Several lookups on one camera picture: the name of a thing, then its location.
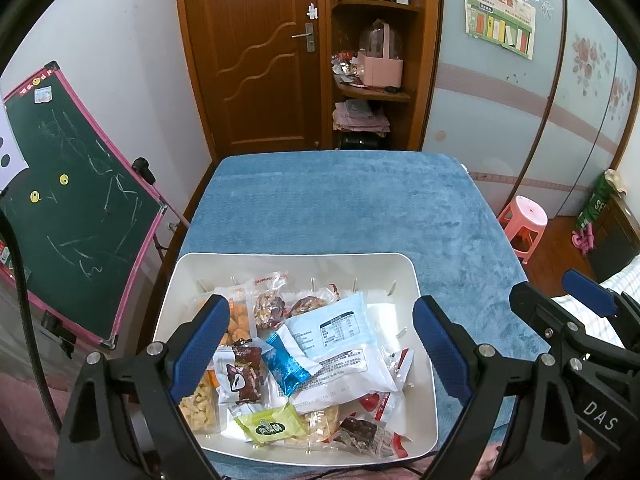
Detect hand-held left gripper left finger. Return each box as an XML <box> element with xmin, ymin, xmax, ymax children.
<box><xmin>55</xmin><ymin>294</ymin><xmax>231</xmax><ymax>480</ymax></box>

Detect black cable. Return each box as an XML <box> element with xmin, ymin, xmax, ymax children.
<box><xmin>0</xmin><ymin>210</ymin><xmax>63</xmax><ymax>436</ymax></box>

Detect orange snack packet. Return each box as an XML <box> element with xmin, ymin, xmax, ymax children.
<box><xmin>192</xmin><ymin>285</ymin><xmax>253</xmax><ymax>348</ymax></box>

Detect blue white snack packet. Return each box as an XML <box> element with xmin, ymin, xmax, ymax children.
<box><xmin>262</xmin><ymin>324</ymin><xmax>323</xmax><ymax>397</ymax></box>

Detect red white date packet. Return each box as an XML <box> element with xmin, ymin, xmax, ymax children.
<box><xmin>357</xmin><ymin>347</ymin><xmax>415</xmax><ymax>423</ymax></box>

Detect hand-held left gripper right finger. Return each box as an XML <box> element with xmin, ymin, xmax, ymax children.
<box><xmin>412</xmin><ymin>296</ymin><xmax>586</xmax><ymax>480</ymax></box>

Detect light blue flowered wardrobe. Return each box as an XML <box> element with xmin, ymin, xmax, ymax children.
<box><xmin>420</xmin><ymin>0</ymin><xmax>640</xmax><ymax>221</ymax></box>

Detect dark brown snack packet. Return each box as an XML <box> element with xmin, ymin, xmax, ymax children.
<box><xmin>212</xmin><ymin>340</ymin><xmax>271</xmax><ymax>406</ymax></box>

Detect wall poster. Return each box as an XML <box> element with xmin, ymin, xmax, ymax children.
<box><xmin>462</xmin><ymin>0</ymin><xmax>537</xmax><ymax>61</ymax></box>

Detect black easel knob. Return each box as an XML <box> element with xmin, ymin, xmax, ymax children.
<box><xmin>131</xmin><ymin>158</ymin><xmax>156</xmax><ymax>185</ymax></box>

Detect green bag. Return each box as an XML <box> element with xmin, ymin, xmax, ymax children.
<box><xmin>577</xmin><ymin>170</ymin><xmax>626</xmax><ymax>231</ymax></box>

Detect pink basket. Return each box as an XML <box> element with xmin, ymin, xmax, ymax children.
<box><xmin>357</xmin><ymin>19</ymin><xmax>405</xmax><ymax>88</ymax></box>

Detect wooden corner shelf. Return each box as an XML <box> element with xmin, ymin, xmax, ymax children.
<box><xmin>325</xmin><ymin>0</ymin><xmax>443</xmax><ymax>152</ymax></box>

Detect checked bed sheet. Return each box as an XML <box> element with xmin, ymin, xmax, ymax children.
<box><xmin>550</xmin><ymin>255</ymin><xmax>640</xmax><ymax>351</ymax></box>

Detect clear cracker packet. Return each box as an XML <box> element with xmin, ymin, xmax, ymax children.
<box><xmin>177</xmin><ymin>367</ymin><xmax>221</xmax><ymax>436</ymax></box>

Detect white dotted paper sheet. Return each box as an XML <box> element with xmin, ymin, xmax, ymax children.
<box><xmin>0</xmin><ymin>115</ymin><xmax>28</xmax><ymax>191</ymax></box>

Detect brown wooden door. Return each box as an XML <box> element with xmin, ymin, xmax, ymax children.
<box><xmin>172</xmin><ymin>0</ymin><xmax>333</xmax><ymax>161</ymax></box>

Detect folded pink clothes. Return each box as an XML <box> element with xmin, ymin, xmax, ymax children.
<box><xmin>332</xmin><ymin>100</ymin><xmax>391</xmax><ymax>133</ymax></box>

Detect green snack packet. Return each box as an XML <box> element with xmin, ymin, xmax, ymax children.
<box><xmin>234</xmin><ymin>402</ymin><xmax>308</xmax><ymax>445</ymax></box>

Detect red white snack packet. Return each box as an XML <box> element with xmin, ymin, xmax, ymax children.
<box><xmin>332</xmin><ymin>415</ymin><xmax>413</xmax><ymax>461</ymax></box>

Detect pink toy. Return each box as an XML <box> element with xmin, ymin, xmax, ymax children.
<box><xmin>571</xmin><ymin>225</ymin><xmax>598</xmax><ymax>256</ymax></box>

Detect pink plastic stool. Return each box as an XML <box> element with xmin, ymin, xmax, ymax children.
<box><xmin>496</xmin><ymin>196</ymin><xmax>549</xmax><ymax>264</ymax></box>

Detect blue fleece table cloth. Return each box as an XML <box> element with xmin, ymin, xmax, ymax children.
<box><xmin>177</xmin><ymin>152</ymin><xmax>551</xmax><ymax>480</ymax></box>

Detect dark wooden cabinet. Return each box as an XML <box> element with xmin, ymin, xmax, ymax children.
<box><xmin>590</xmin><ymin>195</ymin><xmax>640</xmax><ymax>281</ymax></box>

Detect light blue snack packet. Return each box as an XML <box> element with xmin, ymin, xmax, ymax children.
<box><xmin>285</xmin><ymin>292</ymin><xmax>401</xmax><ymax>413</ymax></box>

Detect metal door handle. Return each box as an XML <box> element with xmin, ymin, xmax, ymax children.
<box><xmin>291</xmin><ymin>22</ymin><xmax>317</xmax><ymax>53</ymax></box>

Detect white plastic tray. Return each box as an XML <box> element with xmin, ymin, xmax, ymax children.
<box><xmin>152</xmin><ymin>252</ymin><xmax>441</xmax><ymax>462</ymax></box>

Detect black bag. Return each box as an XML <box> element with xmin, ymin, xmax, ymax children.
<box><xmin>336</xmin><ymin>131</ymin><xmax>388</xmax><ymax>152</ymax></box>

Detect pink cloth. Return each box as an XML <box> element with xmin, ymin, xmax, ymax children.
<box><xmin>0</xmin><ymin>370</ymin><xmax>71</xmax><ymax>480</ymax></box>

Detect clear puffed snack packet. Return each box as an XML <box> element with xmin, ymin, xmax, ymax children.
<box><xmin>295</xmin><ymin>405</ymin><xmax>341</xmax><ymax>443</ymax></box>

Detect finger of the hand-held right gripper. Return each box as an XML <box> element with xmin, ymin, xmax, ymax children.
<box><xmin>509</xmin><ymin>282</ymin><xmax>591</xmax><ymax>368</ymax></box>
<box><xmin>562</xmin><ymin>269</ymin><xmax>640</xmax><ymax>319</ymax></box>

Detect clear nut packet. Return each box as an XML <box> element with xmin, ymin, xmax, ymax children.
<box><xmin>250</xmin><ymin>272</ymin><xmax>291</xmax><ymax>331</ymax></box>
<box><xmin>287</xmin><ymin>285</ymin><xmax>341</xmax><ymax>318</ymax></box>

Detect pile of foil wrappers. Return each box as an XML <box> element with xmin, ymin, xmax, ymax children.
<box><xmin>330</xmin><ymin>52</ymin><xmax>363</xmax><ymax>86</ymax></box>

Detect green chalkboard pink frame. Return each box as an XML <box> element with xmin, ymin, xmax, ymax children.
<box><xmin>0</xmin><ymin>61</ymin><xmax>191</xmax><ymax>351</ymax></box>

